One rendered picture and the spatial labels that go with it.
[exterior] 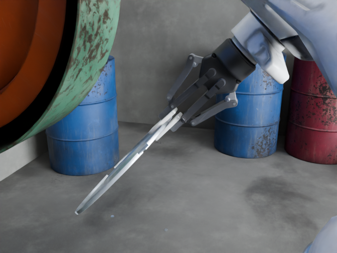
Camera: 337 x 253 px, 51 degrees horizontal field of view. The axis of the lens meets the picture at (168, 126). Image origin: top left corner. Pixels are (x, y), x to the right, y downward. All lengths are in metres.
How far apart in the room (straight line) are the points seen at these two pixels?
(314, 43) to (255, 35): 0.25
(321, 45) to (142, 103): 3.64
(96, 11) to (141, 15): 3.10
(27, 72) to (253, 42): 0.46
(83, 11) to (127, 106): 3.38
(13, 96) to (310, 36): 0.63
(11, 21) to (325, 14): 0.64
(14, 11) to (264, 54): 0.52
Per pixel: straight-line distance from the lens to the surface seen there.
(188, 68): 0.65
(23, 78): 0.80
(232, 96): 0.66
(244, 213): 2.40
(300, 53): 0.56
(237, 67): 0.62
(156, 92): 3.87
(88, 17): 0.69
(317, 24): 0.36
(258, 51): 0.59
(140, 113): 3.99
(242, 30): 0.62
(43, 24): 0.75
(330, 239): 0.25
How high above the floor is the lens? 1.27
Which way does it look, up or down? 19 degrees down
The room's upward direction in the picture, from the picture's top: straight up
